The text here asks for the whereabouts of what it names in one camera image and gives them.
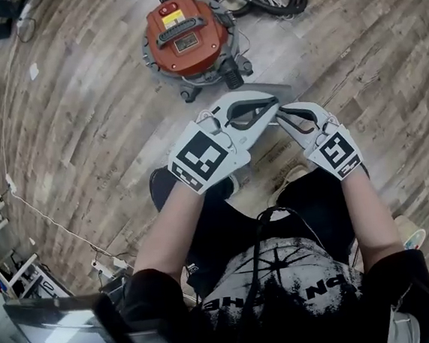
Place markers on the person's right forearm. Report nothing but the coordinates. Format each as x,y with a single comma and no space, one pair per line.
374,219

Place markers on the person's right beige sneaker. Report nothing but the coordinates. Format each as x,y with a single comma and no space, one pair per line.
290,178

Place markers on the red and green vacuum cleaner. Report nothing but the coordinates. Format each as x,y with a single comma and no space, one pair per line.
183,38

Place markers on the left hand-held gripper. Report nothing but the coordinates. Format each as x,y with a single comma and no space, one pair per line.
202,157

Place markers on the person's black trousers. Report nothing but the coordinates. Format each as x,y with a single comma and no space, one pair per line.
224,234

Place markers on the person's left beige sneaker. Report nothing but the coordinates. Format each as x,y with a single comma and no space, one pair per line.
240,181

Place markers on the white paper scrap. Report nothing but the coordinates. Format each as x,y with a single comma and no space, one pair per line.
35,71

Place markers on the person's left forearm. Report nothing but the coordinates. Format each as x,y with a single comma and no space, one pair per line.
167,228

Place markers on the black monitor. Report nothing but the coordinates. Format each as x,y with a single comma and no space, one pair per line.
64,332

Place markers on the white waste basket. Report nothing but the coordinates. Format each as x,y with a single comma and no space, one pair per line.
412,231

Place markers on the person's beige sneaker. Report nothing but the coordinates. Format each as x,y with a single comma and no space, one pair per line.
290,178
240,181

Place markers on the person's black printed t-shirt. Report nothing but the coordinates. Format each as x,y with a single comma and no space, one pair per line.
307,309

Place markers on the white power strip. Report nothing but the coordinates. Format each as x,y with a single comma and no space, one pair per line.
24,12
108,267
10,181

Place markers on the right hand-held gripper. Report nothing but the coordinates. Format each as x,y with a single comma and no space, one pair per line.
335,151

